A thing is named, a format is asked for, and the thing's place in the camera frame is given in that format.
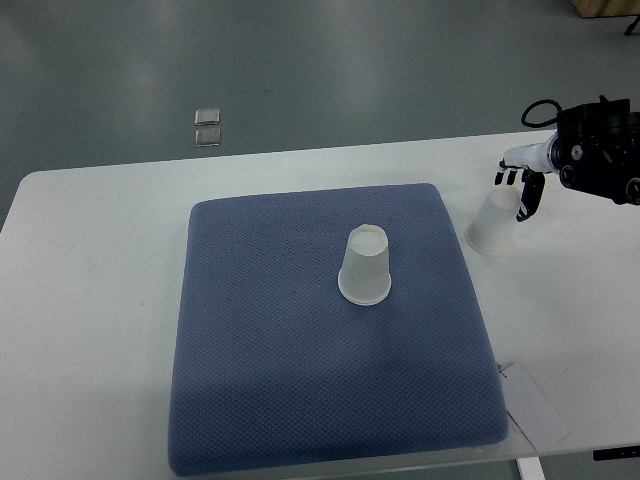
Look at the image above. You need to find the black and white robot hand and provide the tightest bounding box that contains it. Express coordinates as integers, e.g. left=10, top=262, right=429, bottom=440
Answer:
left=494, top=138, right=558, bottom=222

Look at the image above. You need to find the white paper cup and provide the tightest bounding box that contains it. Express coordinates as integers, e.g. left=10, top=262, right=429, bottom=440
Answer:
left=465, top=185, right=520, bottom=256
left=337, top=224, right=392, bottom=306

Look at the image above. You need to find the black object at edge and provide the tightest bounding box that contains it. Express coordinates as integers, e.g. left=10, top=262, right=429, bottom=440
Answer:
left=624, top=16, right=640, bottom=36

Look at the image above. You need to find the wooden furniture corner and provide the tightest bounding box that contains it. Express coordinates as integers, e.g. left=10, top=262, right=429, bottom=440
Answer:
left=570, top=0, right=639, bottom=18

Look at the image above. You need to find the white paper cup on cushion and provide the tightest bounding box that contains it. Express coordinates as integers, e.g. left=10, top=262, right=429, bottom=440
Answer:
left=337, top=224, right=392, bottom=306

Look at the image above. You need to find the white paper tag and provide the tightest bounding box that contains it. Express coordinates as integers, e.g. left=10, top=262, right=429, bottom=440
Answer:
left=500, top=363, right=571, bottom=452

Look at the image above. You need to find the black table control panel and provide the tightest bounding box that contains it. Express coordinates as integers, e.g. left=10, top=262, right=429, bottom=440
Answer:
left=592, top=446, right=640, bottom=461

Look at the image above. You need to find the white table leg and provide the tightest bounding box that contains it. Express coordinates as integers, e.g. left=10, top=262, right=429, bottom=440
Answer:
left=516, top=457, right=546, bottom=480

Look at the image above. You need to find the upper metal floor plate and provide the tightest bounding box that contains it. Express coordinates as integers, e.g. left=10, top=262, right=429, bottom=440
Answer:
left=194, top=107, right=221, bottom=126

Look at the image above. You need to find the blue textured cushion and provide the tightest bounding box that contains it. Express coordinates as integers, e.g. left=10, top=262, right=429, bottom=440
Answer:
left=168, top=183, right=508, bottom=476

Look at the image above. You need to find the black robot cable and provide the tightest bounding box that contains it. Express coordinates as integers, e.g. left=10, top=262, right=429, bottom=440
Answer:
left=520, top=99, right=566, bottom=130

